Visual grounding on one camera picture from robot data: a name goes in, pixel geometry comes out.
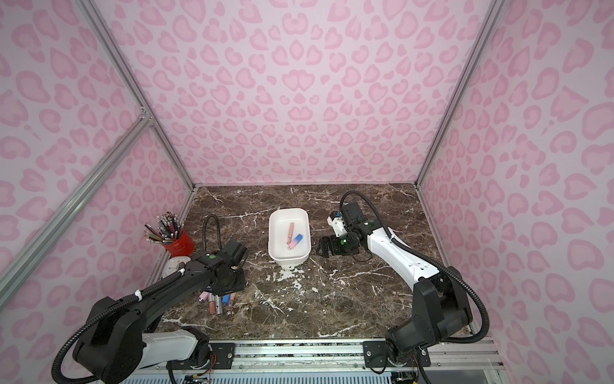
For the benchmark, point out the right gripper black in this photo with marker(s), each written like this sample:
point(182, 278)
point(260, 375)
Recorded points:
point(325, 246)

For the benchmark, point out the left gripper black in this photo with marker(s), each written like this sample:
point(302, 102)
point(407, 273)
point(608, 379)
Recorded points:
point(235, 277)

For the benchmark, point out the pink blue square lipstick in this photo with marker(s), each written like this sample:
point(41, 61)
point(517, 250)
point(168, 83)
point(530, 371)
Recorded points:
point(295, 242)

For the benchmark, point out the white storage box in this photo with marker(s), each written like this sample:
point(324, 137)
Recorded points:
point(278, 229)

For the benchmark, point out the pink lip gloss tube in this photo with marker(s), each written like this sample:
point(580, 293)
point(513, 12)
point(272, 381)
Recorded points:
point(290, 234)

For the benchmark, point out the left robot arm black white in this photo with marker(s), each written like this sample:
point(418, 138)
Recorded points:
point(119, 338)

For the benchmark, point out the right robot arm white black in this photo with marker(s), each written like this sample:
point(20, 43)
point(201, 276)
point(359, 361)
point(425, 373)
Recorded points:
point(440, 305)

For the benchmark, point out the silver lipstick tube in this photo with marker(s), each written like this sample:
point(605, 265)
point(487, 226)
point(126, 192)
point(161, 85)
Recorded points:
point(218, 305)

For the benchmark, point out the bundle of coloured pencils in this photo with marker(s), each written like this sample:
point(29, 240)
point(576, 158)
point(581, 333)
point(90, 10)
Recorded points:
point(167, 231)

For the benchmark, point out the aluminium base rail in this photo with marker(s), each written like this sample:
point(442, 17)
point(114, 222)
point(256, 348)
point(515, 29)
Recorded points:
point(336, 361)

